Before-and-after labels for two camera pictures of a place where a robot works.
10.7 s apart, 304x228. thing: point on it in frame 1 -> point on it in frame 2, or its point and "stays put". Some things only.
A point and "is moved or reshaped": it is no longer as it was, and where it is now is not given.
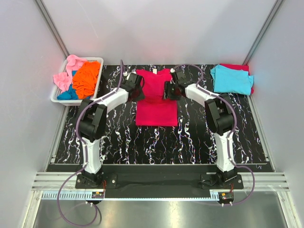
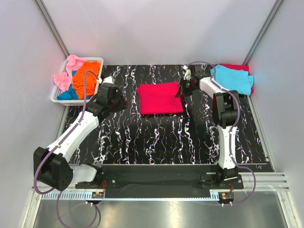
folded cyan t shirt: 225,80 stays put
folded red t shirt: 238,67 stays put
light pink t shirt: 63,81 stays put
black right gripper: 166,94 -> 182,91
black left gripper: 141,96 -> 123,104
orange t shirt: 85,79 stays put
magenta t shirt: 154,110 is moved or reshaped
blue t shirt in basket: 71,94 stays put
